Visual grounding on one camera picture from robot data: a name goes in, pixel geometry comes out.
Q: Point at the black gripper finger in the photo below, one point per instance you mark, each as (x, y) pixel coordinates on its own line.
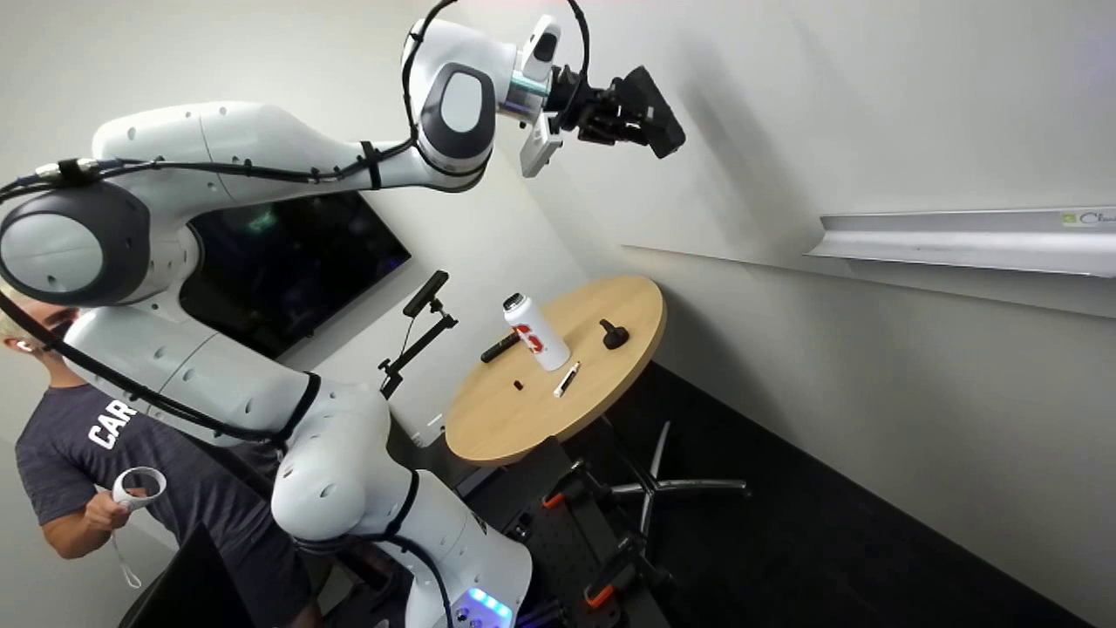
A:
(631, 130)
(630, 92)

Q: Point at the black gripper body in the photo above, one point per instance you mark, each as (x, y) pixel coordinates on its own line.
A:
(585, 104)

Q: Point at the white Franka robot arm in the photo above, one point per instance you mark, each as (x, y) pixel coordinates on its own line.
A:
(232, 144)

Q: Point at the silver whiteboard tray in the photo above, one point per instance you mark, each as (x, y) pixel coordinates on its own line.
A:
(962, 245)

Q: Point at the black bottle lid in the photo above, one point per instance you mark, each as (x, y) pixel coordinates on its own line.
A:
(612, 335)

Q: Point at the white steel water bottle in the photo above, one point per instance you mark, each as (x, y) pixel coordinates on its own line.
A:
(539, 333)

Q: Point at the black stick-shaped object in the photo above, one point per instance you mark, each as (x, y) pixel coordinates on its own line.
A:
(500, 347)

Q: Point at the white VR controller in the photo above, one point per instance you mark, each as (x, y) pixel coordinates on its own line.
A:
(139, 486)

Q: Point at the person in grey shirt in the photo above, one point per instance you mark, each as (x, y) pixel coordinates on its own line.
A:
(82, 454)

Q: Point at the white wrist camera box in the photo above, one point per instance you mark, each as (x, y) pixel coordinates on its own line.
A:
(542, 144)

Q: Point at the black stereo camera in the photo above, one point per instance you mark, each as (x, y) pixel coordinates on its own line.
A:
(425, 292)

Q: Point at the black camera stand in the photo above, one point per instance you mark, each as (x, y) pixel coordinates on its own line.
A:
(413, 347)

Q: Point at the white wall whiteboard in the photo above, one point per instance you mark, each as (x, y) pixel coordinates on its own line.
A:
(929, 104)

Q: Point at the black wall monitor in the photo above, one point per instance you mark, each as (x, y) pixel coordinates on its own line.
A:
(300, 261)

